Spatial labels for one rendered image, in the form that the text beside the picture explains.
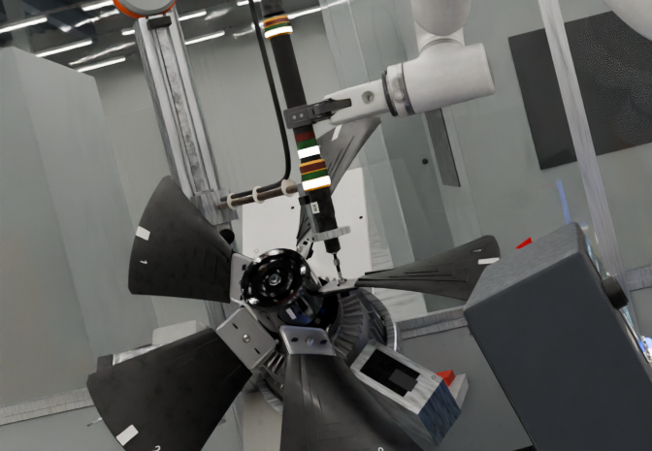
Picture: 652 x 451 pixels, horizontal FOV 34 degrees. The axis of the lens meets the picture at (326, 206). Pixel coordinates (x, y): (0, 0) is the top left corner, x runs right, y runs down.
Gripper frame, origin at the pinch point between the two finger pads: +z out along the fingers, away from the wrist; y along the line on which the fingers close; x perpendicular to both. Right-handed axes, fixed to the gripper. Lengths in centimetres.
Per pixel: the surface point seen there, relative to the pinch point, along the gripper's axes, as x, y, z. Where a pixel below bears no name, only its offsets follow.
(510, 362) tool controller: -29, -83, -32
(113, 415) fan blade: -39, -13, 38
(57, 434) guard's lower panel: -57, 70, 96
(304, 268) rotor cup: -23.8, -5.2, 4.1
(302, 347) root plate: -35.8, -8.1, 6.8
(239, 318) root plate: -29.6, -4.3, 17.0
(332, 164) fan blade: -8.7, 12.1, -0.7
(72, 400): -49, 71, 90
